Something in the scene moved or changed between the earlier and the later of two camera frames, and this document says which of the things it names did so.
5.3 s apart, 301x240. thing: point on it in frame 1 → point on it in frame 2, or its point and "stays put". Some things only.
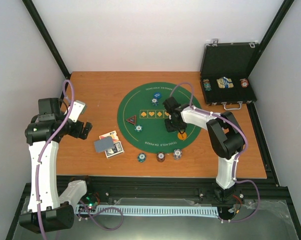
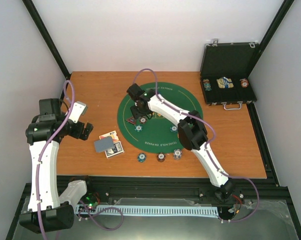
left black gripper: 77,132 stays put
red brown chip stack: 160,156 stays put
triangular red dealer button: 132,119 stays put
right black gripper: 170,129 → 135,113
